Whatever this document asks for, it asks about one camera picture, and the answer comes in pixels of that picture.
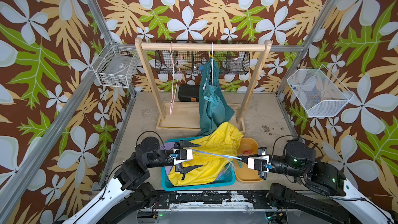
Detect purple shorts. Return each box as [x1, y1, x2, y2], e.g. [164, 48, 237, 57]
[164, 142, 175, 175]

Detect yellow shorts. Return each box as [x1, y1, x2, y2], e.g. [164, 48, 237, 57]
[168, 122, 244, 186]

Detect pink wire hanger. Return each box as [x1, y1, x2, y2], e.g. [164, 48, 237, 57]
[170, 43, 183, 115]

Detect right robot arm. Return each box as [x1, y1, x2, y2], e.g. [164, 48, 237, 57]
[237, 139, 394, 224]

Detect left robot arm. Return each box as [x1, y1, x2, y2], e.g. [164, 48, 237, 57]
[65, 137, 198, 224]

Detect green shorts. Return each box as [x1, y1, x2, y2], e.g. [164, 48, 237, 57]
[199, 59, 235, 136]

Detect blue clothespin on green shorts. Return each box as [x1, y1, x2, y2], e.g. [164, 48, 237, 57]
[204, 95, 216, 103]

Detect yellow plastic tray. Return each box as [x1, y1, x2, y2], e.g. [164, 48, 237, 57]
[233, 137, 262, 183]

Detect teal plastic basket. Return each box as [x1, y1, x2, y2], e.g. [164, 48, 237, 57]
[161, 136, 236, 192]

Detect wooden clothes rack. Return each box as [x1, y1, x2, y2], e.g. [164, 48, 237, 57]
[135, 38, 273, 134]

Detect black tool case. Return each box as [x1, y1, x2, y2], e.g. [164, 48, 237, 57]
[178, 84, 200, 102]

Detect black mesh basket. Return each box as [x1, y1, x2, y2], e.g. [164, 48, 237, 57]
[154, 50, 250, 75]

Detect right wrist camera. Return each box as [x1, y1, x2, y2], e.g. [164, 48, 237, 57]
[247, 155, 273, 173]

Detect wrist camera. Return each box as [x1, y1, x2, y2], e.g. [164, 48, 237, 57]
[172, 149, 193, 166]
[247, 155, 273, 173]

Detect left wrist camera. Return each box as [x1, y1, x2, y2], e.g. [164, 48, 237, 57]
[172, 149, 193, 166]

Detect black mounting rail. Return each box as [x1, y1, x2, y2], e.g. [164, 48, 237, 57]
[124, 189, 296, 209]

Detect white wire hanger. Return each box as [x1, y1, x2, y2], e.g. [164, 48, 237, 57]
[210, 43, 214, 86]

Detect white wire basket right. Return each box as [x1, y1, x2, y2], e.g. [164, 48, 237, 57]
[287, 65, 354, 118]

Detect white wire basket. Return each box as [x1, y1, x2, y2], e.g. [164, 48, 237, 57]
[287, 65, 354, 118]
[91, 41, 140, 88]

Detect white wire basket left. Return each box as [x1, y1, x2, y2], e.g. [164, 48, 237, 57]
[91, 41, 140, 88]

